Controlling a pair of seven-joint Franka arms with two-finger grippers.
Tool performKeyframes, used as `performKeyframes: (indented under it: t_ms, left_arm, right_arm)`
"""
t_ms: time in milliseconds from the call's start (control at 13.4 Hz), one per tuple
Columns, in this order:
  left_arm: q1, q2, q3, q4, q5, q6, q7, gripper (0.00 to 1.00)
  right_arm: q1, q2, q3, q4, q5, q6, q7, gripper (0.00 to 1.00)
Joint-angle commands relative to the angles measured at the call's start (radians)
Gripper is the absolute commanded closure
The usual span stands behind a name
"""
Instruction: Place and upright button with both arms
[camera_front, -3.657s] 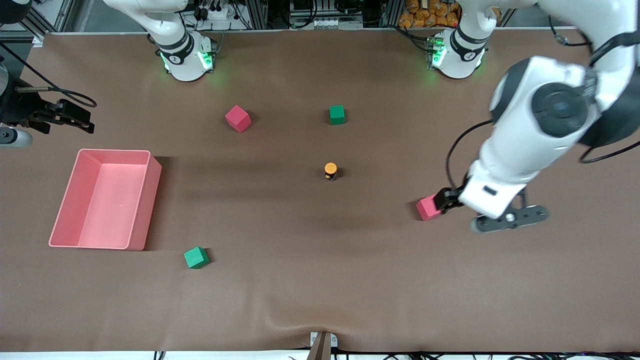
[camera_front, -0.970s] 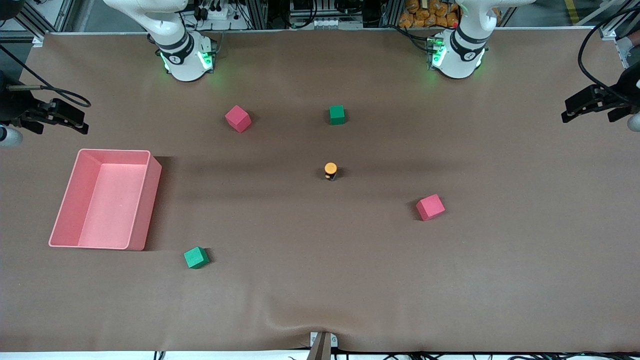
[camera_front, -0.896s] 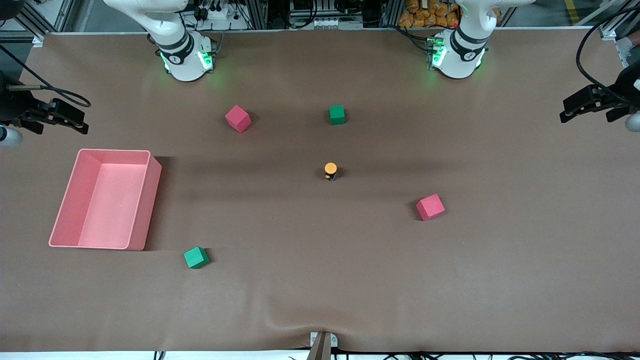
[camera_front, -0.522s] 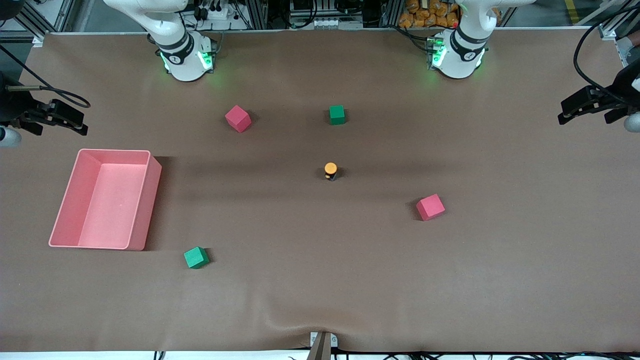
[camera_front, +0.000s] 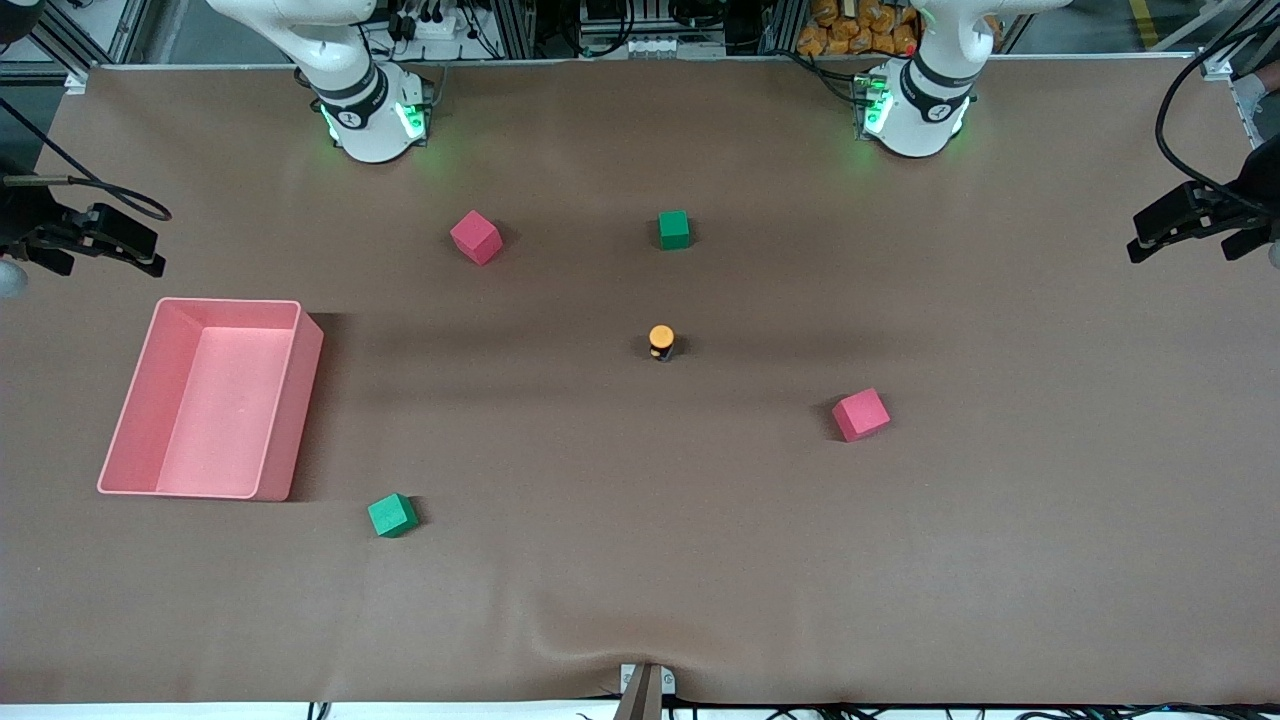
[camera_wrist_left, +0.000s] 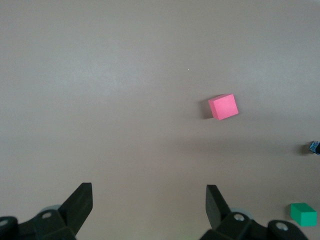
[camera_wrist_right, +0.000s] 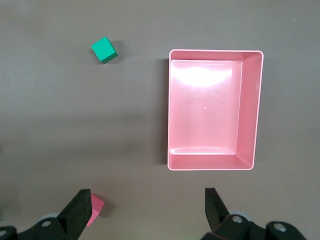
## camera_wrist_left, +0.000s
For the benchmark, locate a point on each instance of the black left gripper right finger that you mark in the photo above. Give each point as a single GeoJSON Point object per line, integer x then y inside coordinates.
{"type": "Point", "coordinates": [217, 212]}

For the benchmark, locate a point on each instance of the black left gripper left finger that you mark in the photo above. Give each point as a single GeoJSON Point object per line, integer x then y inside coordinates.
{"type": "Point", "coordinates": [75, 212]}

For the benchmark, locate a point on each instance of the black button with orange cap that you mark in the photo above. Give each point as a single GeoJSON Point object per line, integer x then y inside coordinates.
{"type": "Point", "coordinates": [314, 147]}

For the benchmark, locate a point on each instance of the green foam cube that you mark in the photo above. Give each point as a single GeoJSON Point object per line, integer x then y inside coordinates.
{"type": "Point", "coordinates": [303, 216]}

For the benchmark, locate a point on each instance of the pink foam cube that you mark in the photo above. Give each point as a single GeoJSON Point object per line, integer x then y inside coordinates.
{"type": "Point", "coordinates": [225, 107]}

